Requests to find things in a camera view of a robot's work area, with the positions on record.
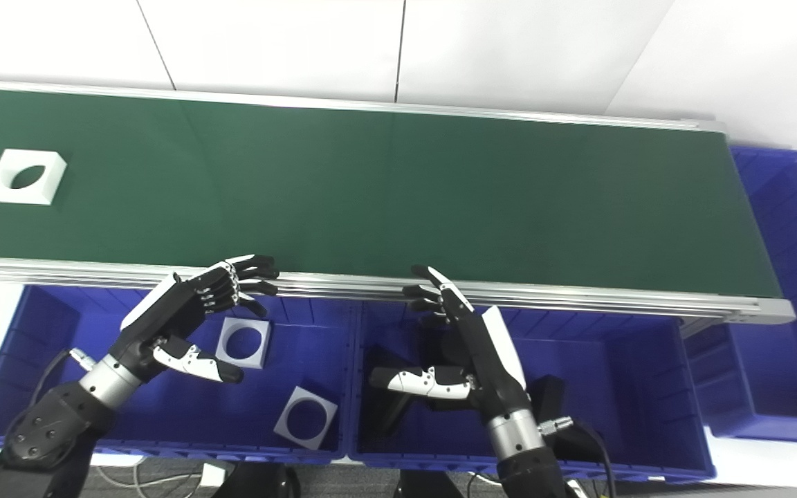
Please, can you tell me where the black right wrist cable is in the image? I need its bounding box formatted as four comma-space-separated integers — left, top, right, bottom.
539, 415, 617, 498

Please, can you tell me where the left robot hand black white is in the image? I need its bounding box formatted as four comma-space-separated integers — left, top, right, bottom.
120, 255, 280, 385

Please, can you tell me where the black plastic part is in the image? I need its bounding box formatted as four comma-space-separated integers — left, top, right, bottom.
529, 375, 567, 418
369, 344, 441, 438

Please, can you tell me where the white floor cable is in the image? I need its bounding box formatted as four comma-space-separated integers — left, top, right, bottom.
98, 462, 207, 496

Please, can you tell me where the black robot leg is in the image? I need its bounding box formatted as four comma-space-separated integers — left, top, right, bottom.
215, 462, 301, 498
395, 470, 466, 498

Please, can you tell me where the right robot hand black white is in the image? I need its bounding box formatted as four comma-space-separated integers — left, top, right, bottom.
369, 265, 534, 416

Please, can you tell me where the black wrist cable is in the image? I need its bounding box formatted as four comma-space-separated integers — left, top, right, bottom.
539, 415, 617, 498
32, 348, 96, 409

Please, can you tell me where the black right robot leg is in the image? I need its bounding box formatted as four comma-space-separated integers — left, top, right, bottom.
395, 470, 466, 498

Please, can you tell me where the blue plastic bin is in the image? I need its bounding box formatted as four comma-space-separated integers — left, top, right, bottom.
682, 145, 797, 445
0, 285, 358, 464
347, 301, 717, 483

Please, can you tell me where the black left robot leg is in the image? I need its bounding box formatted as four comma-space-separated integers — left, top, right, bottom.
215, 462, 301, 498

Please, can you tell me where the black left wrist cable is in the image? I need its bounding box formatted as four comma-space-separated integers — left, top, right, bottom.
32, 348, 96, 409

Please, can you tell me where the green conveyor belt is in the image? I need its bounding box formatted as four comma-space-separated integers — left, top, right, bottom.
0, 78, 797, 326
0, 86, 785, 299

